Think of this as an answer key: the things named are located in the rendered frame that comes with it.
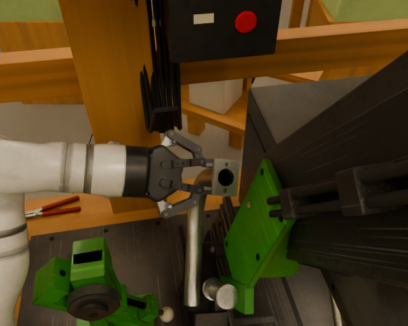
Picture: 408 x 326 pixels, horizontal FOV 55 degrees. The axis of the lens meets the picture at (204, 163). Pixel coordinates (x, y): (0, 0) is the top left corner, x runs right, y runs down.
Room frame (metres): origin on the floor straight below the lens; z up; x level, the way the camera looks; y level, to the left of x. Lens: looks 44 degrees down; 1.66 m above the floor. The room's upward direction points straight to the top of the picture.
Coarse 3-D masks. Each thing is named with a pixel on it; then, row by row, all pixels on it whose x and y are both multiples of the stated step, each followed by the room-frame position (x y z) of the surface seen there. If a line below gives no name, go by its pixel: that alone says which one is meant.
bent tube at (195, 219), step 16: (224, 160) 0.42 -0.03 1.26; (208, 176) 0.43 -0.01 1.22; (224, 176) 0.44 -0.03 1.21; (192, 208) 0.45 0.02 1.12; (192, 224) 0.43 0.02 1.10; (192, 240) 0.41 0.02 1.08; (192, 256) 0.38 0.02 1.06; (192, 272) 0.36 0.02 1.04; (192, 288) 0.34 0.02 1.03; (192, 304) 0.32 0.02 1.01
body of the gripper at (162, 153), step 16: (128, 160) 0.38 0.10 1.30; (144, 160) 0.39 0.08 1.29; (160, 160) 0.41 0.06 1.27; (128, 176) 0.37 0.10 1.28; (144, 176) 0.37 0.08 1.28; (160, 176) 0.40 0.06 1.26; (176, 176) 0.40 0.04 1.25; (128, 192) 0.36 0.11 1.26; (144, 192) 0.37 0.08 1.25; (160, 192) 0.38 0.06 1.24
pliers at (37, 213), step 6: (72, 198) 0.67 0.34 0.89; (78, 198) 0.67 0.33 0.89; (48, 204) 0.65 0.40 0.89; (54, 204) 0.65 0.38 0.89; (60, 204) 0.65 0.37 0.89; (36, 210) 0.63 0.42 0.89; (42, 210) 0.63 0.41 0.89; (54, 210) 0.63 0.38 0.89; (60, 210) 0.63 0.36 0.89; (66, 210) 0.63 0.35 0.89; (72, 210) 0.63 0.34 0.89; (78, 210) 0.63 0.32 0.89; (30, 216) 0.61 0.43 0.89; (36, 216) 0.61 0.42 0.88; (42, 216) 0.61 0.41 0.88
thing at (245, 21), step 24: (168, 0) 0.55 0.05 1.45; (192, 0) 0.56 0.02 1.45; (216, 0) 0.56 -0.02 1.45; (240, 0) 0.57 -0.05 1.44; (264, 0) 0.57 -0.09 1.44; (168, 24) 0.56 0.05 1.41; (192, 24) 0.55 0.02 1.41; (216, 24) 0.56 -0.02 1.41; (240, 24) 0.56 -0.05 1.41; (264, 24) 0.58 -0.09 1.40; (168, 48) 0.59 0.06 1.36; (192, 48) 0.55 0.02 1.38; (216, 48) 0.56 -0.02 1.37; (240, 48) 0.57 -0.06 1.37; (264, 48) 0.58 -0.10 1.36
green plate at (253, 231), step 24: (264, 168) 0.40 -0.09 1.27; (264, 192) 0.37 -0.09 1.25; (240, 216) 0.40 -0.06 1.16; (264, 216) 0.35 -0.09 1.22; (240, 240) 0.37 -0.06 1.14; (264, 240) 0.32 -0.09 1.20; (288, 240) 0.32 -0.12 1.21; (240, 264) 0.34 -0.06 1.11; (264, 264) 0.30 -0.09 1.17; (288, 264) 0.32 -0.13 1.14
